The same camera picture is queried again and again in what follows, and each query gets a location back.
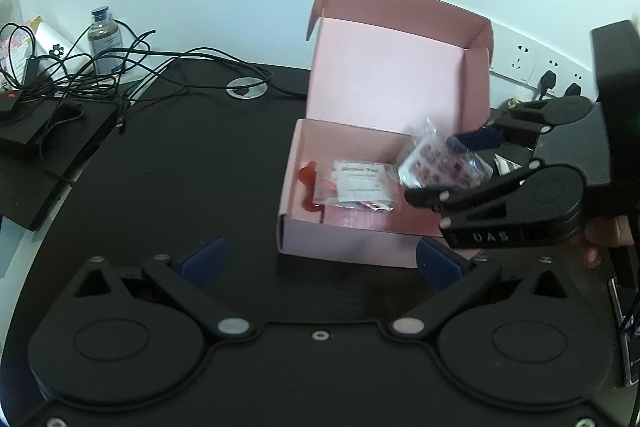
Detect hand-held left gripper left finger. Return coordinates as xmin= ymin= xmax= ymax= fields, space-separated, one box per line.
xmin=72 ymin=235 xmax=252 ymax=342

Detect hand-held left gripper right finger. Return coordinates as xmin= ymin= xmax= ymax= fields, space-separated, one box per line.
xmin=390 ymin=236 xmax=572 ymax=342

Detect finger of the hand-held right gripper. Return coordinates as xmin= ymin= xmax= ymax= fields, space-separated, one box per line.
xmin=452 ymin=98 xmax=554 ymax=152
xmin=404 ymin=159 xmax=544 ymax=229

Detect clear packet pink stickers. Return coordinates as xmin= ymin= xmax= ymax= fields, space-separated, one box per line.
xmin=398 ymin=117 xmax=494 ymax=189

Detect clear packet white label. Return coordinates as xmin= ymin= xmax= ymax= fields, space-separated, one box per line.
xmin=320 ymin=159 xmax=401 ymax=213

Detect pink cardboard box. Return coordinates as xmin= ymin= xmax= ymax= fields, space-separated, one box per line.
xmin=276 ymin=0 xmax=495 ymax=269

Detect red hair claw clip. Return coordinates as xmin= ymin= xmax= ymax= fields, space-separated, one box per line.
xmin=298 ymin=160 xmax=326 ymax=213

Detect black desktop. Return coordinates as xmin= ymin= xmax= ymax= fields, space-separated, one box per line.
xmin=0 ymin=59 xmax=640 ymax=427

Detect person's right hand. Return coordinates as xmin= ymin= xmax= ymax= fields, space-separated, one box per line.
xmin=581 ymin=215 xmax=634 ymax=270

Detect white power socket plate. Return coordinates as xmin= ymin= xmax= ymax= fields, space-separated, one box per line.
xmin=530 ymin=52 xmax=597 ymax=101
xmin=491 ymin=23 xmax=544 ymax=84

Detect black power plug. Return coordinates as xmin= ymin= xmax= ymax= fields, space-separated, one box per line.
xmin=537 ymin=70 xmax=559 ymax=100

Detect flat black box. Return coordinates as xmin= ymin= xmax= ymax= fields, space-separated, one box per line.
xmin=0 ymin=98 xmax=132 ymax=232

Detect silver desk grommet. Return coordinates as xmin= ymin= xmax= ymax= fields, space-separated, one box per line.
xmin=225 ymin=77 xmax=271 ymax=99

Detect small black box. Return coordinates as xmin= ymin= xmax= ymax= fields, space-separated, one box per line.
xmin=0 ymin=99 xmax=57 ymax=153

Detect glass bottle blue cap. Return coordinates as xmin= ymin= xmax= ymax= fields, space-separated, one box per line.
xmin=87 ymin=6 xmax=124 ymax=76

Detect black device red button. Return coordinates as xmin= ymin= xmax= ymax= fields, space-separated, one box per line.
xmin=0 ymin=89 xmax=24 ymax=123

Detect white packet clover print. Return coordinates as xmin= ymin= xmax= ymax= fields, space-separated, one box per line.
xmin=29 ymin=19 xmax=92 ymax=68

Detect long black cable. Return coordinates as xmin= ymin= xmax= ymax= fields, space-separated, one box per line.
xmin=190 ymin=48 xmax=309 ymax=98

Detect tangle of black cables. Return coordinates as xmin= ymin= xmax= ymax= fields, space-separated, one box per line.
xmin=0 ymin=21 xmax=281 ymax=158

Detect black cable adapter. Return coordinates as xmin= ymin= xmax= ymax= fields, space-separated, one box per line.
xmin=22 ymin=57 xmax=41 ymax=86

